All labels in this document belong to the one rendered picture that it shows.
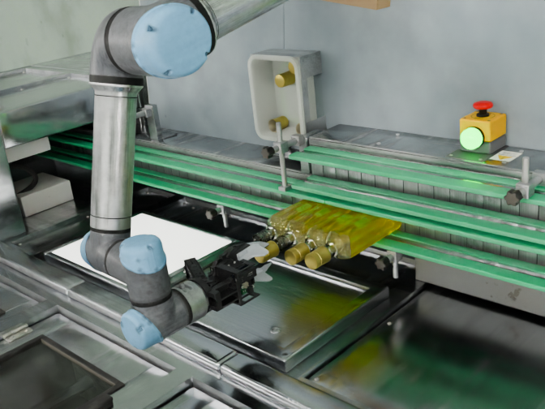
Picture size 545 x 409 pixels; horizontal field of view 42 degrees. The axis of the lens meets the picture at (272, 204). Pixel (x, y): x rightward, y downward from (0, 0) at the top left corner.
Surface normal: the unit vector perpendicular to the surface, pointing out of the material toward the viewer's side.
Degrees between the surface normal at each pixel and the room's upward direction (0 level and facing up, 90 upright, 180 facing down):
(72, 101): 90
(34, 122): 90
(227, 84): 0
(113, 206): 62
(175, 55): 79
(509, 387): 90
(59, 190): 90
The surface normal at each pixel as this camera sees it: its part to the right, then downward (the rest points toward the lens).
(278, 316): -0.11, -0.92
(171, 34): 0.58, 0.24
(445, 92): -0.69, 0.33
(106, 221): -0.04, 0.17
